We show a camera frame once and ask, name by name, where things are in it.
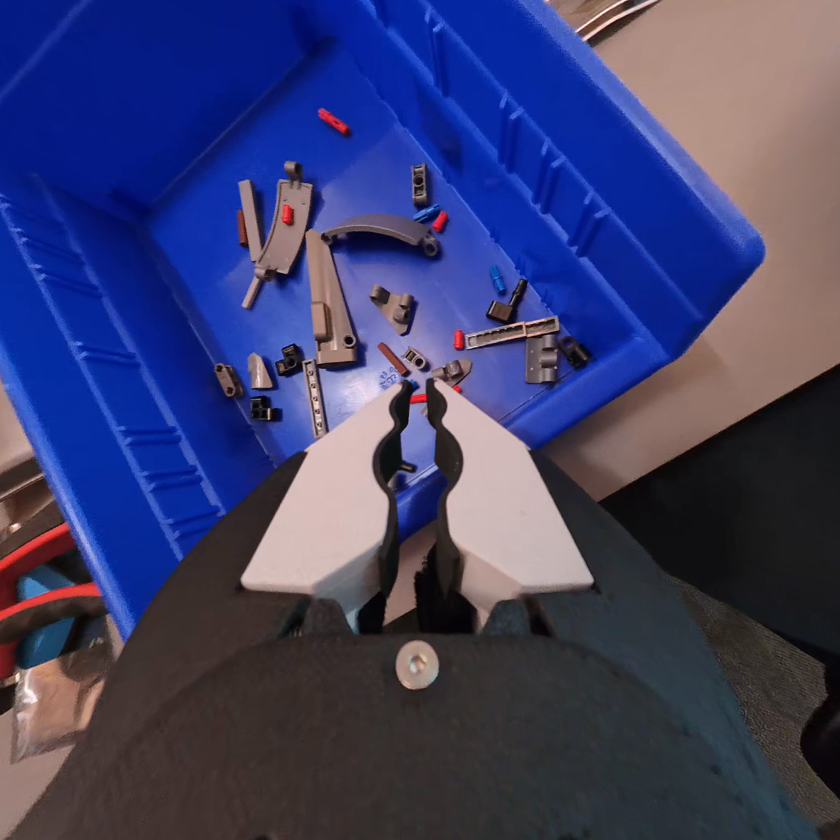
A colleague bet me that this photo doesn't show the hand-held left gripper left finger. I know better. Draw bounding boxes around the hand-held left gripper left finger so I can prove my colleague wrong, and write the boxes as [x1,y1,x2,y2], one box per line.
[241,379,411,634]

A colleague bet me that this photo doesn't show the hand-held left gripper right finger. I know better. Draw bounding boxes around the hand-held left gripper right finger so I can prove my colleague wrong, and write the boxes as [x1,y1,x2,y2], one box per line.
[425,377,595,634]

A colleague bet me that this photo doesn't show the assorted lego pieces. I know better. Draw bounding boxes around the assorted lego pieces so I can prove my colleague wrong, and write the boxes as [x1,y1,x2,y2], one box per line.
[213,107,592,440]

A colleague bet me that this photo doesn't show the blue plastic storage bin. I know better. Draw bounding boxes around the blue plastic storage bin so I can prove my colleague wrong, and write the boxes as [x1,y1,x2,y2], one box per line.
[0,0,766,641]

